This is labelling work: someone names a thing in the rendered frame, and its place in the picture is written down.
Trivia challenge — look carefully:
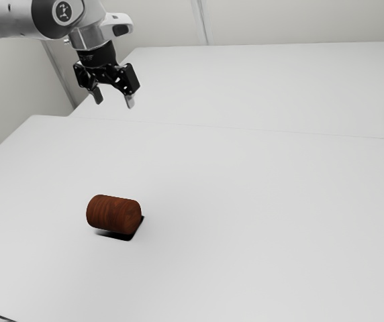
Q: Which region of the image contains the brown wooden mug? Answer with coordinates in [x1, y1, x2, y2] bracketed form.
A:
[85, 194, 142, 235]

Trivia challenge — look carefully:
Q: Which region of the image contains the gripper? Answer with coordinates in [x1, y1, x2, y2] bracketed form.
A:
[73, 40, 142, 110]

